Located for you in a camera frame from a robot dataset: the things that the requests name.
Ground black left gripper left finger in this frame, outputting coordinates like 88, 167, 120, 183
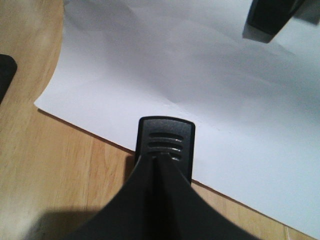
64, 155, 154, 240

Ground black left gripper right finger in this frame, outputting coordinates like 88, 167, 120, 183
157, 153, 253, 240

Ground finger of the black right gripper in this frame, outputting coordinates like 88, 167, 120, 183
245, 0, 304, 43

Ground white paper sheets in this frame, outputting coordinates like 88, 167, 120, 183
35, 0, 320, 239

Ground wooden computer desk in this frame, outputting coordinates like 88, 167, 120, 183
0, 0, 314, 240

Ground black computer monitor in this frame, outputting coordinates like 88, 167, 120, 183
0, 54, 18, 102

